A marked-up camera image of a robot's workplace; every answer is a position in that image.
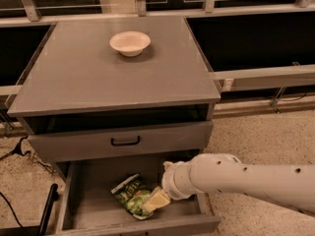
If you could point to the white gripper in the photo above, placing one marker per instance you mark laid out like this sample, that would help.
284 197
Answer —
171 182

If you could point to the green jalapeno chip bag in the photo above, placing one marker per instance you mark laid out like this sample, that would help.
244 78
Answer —
132 193

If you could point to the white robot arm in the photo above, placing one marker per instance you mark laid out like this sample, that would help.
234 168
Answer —
290 186

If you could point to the open grey middle drawer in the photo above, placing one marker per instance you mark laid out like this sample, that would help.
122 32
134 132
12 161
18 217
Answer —
89 209

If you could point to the grey drawer cabinet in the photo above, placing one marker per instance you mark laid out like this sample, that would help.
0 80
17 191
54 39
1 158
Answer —
79 83

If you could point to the closed grey top drawer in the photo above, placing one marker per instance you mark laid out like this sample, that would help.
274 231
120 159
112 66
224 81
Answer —
92 144

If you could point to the black bar lower left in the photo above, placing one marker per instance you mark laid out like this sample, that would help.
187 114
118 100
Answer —
38 230

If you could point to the white bowl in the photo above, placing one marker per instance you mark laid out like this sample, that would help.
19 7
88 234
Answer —
130 43

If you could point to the black drawer handle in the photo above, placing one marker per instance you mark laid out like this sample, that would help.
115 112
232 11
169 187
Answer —
125 142

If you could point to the metal window railing frame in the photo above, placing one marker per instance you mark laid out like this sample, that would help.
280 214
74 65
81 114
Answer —
299 13

